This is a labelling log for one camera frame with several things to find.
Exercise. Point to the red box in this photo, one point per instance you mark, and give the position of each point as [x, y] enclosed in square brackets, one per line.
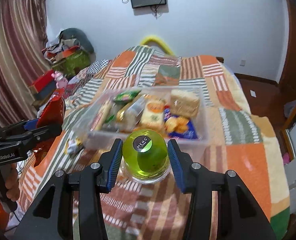
[41, 81]

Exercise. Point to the pale sandwich cake packet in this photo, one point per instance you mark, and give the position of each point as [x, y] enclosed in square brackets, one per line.
[184, 102]

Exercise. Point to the silver biscuit roll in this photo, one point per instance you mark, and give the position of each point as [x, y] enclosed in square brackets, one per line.
[124, 117]

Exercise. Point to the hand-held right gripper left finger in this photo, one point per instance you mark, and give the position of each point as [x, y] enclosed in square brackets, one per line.
[114, 165]

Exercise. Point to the person's left hand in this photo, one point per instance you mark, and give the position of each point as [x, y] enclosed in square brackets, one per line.
[14, 185]

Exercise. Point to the blue snack packet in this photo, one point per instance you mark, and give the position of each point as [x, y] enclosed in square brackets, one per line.
[186, 131]

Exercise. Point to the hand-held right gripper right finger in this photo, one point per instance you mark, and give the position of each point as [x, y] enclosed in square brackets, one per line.
[177, 170]

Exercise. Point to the green jelly cup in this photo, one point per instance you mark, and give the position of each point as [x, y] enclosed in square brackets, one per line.
[150, 160]

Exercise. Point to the white wall outlet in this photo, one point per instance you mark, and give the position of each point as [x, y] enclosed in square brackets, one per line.
[242, 62]

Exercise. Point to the grey pillow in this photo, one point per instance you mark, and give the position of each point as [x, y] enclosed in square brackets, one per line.
[80, 36]

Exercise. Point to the green snack packet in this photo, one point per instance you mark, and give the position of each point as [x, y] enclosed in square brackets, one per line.
[126, 95]

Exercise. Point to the striped curtain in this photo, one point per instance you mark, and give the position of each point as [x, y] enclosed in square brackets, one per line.
[15, 42]

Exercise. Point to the red snack packet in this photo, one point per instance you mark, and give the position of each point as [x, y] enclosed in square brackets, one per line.
[51, 112]

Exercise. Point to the patterned quilt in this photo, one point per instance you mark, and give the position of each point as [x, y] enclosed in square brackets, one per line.
[75, 82]

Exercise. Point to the pink plush toy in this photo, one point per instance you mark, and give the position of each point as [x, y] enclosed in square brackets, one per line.
[59, 78]

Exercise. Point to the yellow foam tube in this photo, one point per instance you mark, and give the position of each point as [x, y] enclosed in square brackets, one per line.
[153, 38]

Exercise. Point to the white paper scrap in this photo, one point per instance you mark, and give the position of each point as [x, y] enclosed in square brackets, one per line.
[253, 93]

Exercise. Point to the striped patchwork blanket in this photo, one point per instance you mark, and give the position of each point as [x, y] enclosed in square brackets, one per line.
[237, 160]

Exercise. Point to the long biscuit stick packet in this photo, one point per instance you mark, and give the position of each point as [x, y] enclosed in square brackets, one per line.
[101, 113]

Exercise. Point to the small crumpled wrapper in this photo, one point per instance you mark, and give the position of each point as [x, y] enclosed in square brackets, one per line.
[73, 146]

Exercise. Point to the clear plastic container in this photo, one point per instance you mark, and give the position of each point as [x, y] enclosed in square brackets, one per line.
[187, 143]

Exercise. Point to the checkered cloth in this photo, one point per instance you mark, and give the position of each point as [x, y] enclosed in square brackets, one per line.
[99, 66]

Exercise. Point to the orange-edged cracker packet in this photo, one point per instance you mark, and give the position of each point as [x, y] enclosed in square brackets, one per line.
[151, 113]

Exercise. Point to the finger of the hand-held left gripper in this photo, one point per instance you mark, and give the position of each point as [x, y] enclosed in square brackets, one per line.
[45, 132]
[31, 124]

